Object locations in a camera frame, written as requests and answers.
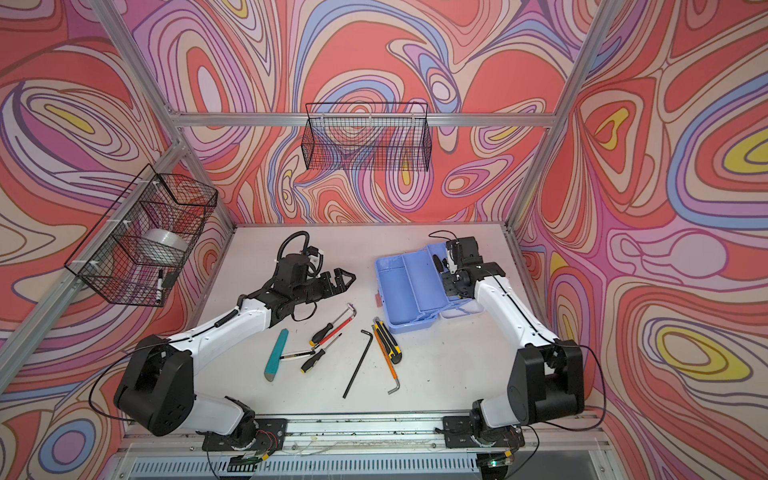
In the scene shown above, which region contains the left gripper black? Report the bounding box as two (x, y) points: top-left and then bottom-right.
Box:
(290, 268), (356, 307)

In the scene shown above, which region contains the white pink tool box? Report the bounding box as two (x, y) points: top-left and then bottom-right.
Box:
(374, 243), (484, 334)

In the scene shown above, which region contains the teal utility knife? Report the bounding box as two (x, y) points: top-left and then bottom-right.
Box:
(264, 329), (289, 382)

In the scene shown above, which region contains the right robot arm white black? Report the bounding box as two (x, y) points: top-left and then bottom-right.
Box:
(435, 236), (585, 436)

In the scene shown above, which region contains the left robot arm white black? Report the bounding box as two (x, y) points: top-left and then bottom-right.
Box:
(113, 231), (356, 450)

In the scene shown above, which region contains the red sleeved hex key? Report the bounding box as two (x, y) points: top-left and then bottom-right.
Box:
(312, 303), (357, 348)

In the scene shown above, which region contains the black hex key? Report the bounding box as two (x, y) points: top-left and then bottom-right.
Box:
(342, 329), (373, 399)

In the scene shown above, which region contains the orange sleeved hex key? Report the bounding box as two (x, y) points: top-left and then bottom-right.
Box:
(373, 323), (401, 395)

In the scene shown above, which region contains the yellow black utility knife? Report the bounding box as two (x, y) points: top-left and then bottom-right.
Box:
(375, 317), (402, 365)

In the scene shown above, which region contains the silver tape roll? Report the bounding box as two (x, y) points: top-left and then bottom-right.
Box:
(143, 228), (188, 251)

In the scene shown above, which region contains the black marker pen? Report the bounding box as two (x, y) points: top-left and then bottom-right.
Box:
(155, 269), (164, 305)

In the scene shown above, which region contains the large screwdriver black yellow handle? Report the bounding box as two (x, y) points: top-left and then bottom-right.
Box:
(310, 323), (334, 347)

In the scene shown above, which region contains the black wire basket back wall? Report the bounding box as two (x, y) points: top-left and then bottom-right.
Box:
(301, 101), (432, 172)

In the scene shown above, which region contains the black wire basket wall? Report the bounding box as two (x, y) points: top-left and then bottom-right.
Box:
(301, 101), (432, 172)
(64, 166), (218, 308)

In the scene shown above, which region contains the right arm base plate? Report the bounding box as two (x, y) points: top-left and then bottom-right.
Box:
(435, 415), (525, 452)

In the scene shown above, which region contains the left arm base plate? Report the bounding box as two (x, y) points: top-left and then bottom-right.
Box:
(202, 418), (288, 453)

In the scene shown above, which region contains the black wire basket left wall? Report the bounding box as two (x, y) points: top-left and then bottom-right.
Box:
(64, 166), (218, 308)

